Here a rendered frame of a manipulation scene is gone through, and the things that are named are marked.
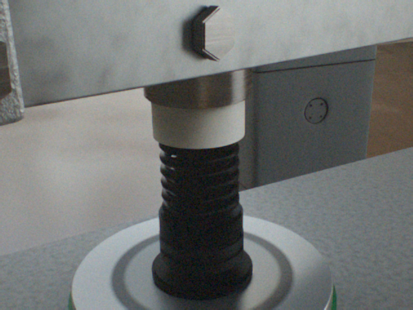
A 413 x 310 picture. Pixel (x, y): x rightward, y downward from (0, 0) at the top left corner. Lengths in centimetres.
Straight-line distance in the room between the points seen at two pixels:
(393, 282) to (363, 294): 4
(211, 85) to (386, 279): 28
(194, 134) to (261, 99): 114
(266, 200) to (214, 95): 34
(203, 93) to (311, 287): 18
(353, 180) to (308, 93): 84
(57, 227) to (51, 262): 185
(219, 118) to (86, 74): 14
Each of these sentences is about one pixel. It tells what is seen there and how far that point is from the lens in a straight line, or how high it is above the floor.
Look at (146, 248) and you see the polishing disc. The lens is 50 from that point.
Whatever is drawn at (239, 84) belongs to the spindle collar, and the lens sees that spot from 37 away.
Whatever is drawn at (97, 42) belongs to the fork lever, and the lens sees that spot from 27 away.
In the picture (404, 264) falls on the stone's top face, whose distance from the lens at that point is 59.
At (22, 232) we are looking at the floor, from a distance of 244.
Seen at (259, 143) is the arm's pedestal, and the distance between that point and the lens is 154.
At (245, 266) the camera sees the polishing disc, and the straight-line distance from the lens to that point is 45.
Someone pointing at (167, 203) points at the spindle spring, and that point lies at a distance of 42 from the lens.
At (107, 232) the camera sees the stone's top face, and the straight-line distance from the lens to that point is 63.
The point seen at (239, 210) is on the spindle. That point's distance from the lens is 43.
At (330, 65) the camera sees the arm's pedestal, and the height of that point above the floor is 79.
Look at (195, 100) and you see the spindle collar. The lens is 36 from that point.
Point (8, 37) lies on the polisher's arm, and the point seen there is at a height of 107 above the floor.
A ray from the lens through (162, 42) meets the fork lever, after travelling 29.
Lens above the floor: 110
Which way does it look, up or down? 21 degrees down
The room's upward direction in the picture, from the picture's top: 1 degrees counter-clockwise
